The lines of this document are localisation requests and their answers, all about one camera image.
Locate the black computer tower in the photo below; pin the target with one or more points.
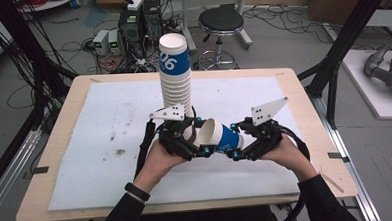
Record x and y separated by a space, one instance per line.
131 30
152 15

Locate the person's right hand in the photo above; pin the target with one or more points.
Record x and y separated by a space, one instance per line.
291 156

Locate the stack of paper cups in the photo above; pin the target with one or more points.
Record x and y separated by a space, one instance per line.
176 81

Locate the aluminium rail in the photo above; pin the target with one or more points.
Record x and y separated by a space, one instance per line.
353 177
13 165

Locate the white table mat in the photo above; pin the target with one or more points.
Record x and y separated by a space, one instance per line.
93 175

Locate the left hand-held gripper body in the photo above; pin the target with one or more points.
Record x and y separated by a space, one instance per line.
175 138

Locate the person's left hand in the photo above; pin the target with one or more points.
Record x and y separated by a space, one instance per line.
156 165

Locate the black tape strip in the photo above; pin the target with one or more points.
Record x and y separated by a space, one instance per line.
337 156
39 170

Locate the cardboard box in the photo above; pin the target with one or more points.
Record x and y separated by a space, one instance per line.
336 1

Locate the black round stool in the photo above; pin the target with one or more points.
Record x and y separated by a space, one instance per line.
220 21

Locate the black wrist band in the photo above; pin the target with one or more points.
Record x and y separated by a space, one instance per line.
137 191

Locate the grey power supply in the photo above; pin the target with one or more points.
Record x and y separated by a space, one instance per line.
100 41
114 42

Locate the white platform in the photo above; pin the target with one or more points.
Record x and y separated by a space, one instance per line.
363 83

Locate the white blue single cup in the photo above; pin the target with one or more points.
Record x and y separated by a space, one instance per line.
218 136

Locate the white box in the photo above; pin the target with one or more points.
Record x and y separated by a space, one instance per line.
135 3

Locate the black frame post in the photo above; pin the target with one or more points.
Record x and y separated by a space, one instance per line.
24 48
347 34

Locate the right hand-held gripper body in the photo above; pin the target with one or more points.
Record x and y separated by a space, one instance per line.
267 137

